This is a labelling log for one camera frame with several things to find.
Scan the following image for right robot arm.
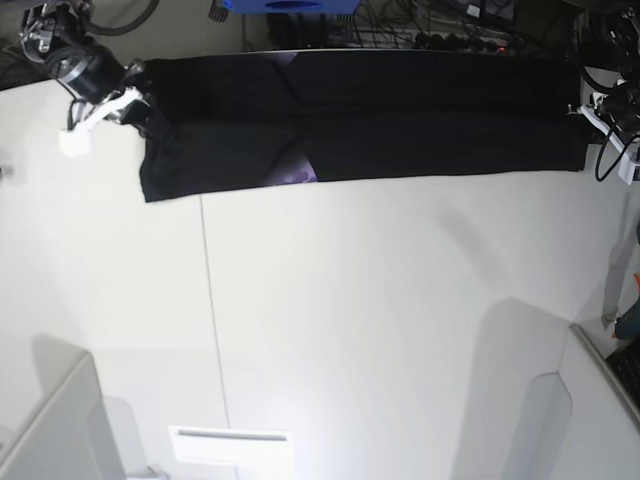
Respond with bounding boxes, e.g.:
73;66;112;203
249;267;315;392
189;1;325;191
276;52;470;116
19;1;170;139

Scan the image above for black power strip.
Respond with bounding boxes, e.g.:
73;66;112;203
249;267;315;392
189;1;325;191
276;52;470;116
412;33;510;55

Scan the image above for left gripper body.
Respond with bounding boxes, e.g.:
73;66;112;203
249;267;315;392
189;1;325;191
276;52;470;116
591;82;639;135

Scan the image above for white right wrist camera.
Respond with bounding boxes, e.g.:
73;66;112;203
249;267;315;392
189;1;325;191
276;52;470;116
59;130;92;158

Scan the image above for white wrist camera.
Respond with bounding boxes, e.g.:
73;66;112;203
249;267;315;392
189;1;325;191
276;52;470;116
618;157;640;185
59;130;92;158

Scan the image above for black T-shirt with print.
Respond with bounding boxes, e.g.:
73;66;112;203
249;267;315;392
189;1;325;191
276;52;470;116
139;50;589;202

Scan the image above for black keyboard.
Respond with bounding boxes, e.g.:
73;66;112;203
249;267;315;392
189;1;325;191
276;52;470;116
607;339;640;407

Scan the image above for blue box at top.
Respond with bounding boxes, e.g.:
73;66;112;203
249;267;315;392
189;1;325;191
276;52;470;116
221;0;360;14

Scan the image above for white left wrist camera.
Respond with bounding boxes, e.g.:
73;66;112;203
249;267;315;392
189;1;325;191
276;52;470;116
618;157;640;185

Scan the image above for grey cabinet lower left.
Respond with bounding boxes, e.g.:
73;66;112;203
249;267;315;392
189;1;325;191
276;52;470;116
1;353;127;479

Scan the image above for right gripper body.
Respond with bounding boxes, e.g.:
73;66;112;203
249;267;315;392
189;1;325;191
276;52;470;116
49;45;125;105

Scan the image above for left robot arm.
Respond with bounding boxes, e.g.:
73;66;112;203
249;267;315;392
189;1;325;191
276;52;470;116
585;1;639;135

